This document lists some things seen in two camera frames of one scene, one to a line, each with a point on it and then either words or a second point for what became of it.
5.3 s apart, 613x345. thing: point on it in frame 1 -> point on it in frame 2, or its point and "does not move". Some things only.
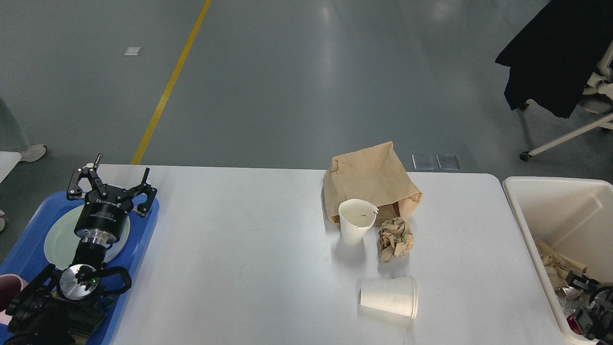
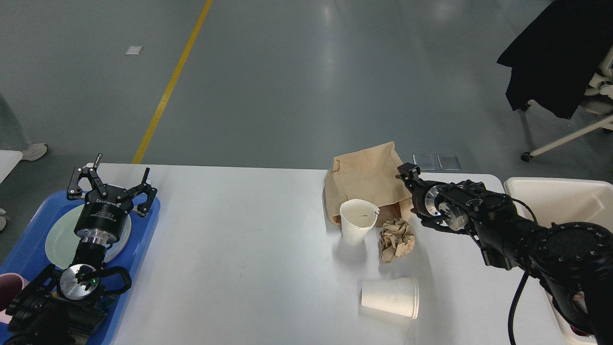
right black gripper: (595, 320) -> (434, 202)
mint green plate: (60, 243) does not move
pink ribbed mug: (10, 286) does not move
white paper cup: (356, 216) does not move
